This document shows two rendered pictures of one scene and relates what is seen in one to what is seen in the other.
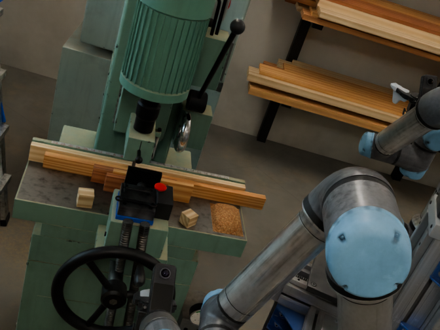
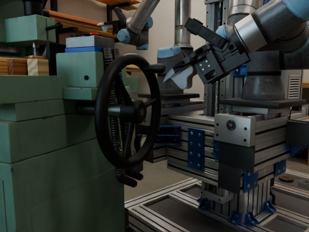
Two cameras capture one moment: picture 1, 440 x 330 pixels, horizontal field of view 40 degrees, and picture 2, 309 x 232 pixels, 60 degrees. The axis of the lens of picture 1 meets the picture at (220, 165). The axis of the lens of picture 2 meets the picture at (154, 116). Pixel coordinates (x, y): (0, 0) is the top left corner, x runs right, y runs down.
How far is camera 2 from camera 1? 125 cm
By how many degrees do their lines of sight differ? 51
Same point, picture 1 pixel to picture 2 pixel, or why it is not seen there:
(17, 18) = not seen: outside the picture
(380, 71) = not seen: hidden behind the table
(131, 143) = (39, 20)
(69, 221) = (39, 92)
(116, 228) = (100, 59)
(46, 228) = (20, 108)
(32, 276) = (20, 186)
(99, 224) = (63, 87)
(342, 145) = not seen: hidden behind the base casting
